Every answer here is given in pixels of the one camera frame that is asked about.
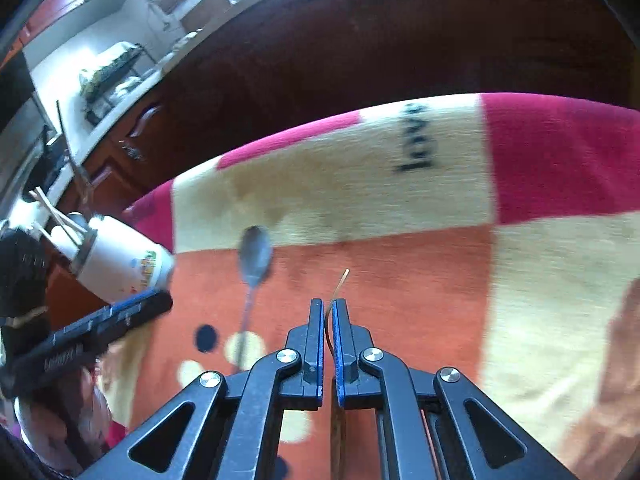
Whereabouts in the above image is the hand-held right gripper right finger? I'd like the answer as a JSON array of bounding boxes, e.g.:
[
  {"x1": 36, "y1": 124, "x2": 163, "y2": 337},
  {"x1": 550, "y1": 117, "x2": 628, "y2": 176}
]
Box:
[{"x1": 331, "y1": 298, "x2": 578, "y2": 480}]

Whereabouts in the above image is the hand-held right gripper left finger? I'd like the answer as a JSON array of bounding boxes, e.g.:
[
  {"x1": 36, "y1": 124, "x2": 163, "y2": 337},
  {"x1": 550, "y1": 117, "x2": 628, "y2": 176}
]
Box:
[{"x1": 77, "y1": 298, "x2": 326, "y2": 480}]

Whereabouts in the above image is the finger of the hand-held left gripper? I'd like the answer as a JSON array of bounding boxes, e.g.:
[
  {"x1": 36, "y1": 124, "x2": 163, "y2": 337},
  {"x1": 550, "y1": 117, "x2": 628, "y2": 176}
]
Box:
[{"x1": 0, "y1": 290, "x2": 174, "y2": 398}]

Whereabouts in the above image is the wooden chopstick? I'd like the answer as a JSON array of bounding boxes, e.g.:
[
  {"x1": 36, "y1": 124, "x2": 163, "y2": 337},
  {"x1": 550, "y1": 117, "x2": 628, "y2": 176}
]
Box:
[
  {"x1": 322, "y1": 269, "x2": 351, "y2": 480},
  {"x1": 29, "y1": 187, "x2": 88, "y2": 236}
]

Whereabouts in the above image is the white cartoon print cup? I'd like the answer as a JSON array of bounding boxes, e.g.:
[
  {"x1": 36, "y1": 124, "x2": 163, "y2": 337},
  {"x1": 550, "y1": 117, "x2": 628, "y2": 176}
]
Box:
[{"x1": 70, "y1": 214, "x2": 176, "y2": 306}]

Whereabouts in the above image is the small metal spoon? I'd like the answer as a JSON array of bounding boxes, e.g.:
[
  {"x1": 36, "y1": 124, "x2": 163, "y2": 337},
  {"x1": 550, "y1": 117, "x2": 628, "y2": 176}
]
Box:
[{"x1": 231, "y1": 225, "x2": 274, "y2": 376}]

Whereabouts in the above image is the person's left forearm pink sleeve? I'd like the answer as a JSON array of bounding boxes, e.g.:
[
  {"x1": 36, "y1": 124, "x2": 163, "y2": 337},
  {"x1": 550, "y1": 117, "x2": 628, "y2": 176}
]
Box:
[{"x1": 102, "y1": 417, "x2": 128, "y2": 453}]

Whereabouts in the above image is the person's left hand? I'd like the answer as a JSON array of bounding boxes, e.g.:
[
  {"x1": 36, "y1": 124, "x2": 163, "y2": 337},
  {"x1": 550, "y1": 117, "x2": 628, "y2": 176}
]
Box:
[{"x1": 15, "y1": 355, "x2": 108, "y2": 476}]

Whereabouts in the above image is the printed checkered blanket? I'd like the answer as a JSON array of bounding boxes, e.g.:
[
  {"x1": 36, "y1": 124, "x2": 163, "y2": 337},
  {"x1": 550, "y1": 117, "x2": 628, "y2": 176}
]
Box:
[{"x1": 97, "y1": 92, "x2": 640, "y2": 480}]

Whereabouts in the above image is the black range hood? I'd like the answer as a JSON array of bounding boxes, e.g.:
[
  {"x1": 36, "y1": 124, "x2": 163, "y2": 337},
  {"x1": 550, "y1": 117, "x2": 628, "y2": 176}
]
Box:
[{"x1": 0, "y1": 52, "x2": 37, "y2": 131}]

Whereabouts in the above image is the white countertop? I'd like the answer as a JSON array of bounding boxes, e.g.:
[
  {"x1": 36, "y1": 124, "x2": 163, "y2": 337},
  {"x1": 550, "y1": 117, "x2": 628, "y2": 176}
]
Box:
[{"x1": 45, "y1": 0, "x2": 351, "y2": 201}]

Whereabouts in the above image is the dish rack with dishes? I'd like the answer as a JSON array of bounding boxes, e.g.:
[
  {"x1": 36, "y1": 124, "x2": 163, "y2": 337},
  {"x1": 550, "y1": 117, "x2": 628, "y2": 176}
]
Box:
[{"x1": 79, "y1": 44, "x2": 151, "y2": 126}]

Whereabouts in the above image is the dark wooden base cabinet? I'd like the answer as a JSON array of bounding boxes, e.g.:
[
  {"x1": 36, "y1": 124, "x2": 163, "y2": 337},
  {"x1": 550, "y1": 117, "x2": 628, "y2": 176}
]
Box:
[{"x1": 75, "y1": 0, "x2": 640, "y2": 211}]

